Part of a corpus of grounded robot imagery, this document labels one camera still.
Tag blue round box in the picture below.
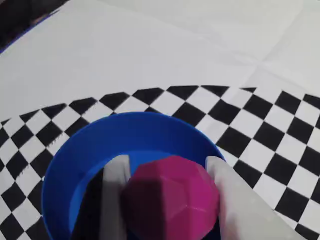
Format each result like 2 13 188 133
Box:
41 111 227 240

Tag white checkerboard paper mat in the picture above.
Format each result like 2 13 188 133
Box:
0 0 320 240

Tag pink faceted ball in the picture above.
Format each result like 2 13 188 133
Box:
120 155 221 239

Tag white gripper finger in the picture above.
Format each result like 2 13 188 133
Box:
205 155 305 240
99 154 131 240

